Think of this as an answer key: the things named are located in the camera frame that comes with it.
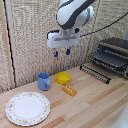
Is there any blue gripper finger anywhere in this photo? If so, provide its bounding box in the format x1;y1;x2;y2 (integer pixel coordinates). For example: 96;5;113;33
65;48;72;56
53;49;59;58

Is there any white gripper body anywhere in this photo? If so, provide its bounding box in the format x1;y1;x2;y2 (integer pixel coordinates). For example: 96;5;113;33
46;29;81;50

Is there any orange bread loaf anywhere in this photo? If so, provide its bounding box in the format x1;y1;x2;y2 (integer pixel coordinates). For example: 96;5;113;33
61;85;78;97

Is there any black dish rack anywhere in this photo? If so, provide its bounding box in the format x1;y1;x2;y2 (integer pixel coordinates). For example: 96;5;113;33
91;37;128;80

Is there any yellow bowl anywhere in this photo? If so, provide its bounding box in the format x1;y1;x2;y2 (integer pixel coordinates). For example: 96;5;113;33
55;71;72;86

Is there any blue mug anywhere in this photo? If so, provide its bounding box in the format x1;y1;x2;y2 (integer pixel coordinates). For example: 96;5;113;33
37;72;51;92

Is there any black oven rack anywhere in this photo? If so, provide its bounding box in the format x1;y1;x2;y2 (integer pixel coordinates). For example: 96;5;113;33
79;63;112;85

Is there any white floral plate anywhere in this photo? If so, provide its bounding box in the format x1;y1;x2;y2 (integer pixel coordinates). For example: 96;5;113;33
4;91;52;127

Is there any black cable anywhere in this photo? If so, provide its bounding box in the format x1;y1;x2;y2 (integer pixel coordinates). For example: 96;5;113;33
79;11;128;38

